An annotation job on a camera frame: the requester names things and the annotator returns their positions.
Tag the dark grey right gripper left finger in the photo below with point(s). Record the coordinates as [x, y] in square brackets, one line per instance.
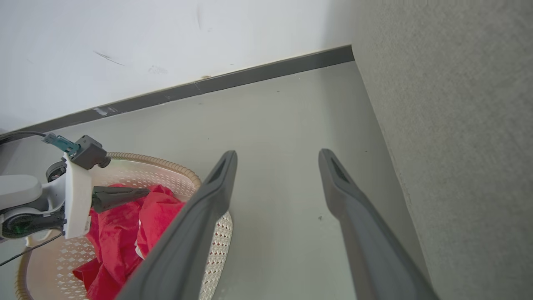
[183, 250]

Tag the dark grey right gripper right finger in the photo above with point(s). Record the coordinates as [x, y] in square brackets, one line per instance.
[374, 250]

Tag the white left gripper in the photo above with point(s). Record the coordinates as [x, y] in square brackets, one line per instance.
[78, 200]

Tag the red thin fabric garment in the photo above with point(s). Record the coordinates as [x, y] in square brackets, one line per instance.
[116, 237]

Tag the cream perforated plastic laundry basket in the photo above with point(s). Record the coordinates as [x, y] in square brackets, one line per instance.
[125, 175]

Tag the grey fabric sofa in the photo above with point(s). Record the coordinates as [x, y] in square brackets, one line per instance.
[458, 125]

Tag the dark grey baseboard strip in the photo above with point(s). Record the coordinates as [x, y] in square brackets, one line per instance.
[250, 75]

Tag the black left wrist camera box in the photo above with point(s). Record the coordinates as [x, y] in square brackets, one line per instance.
[88, 152]

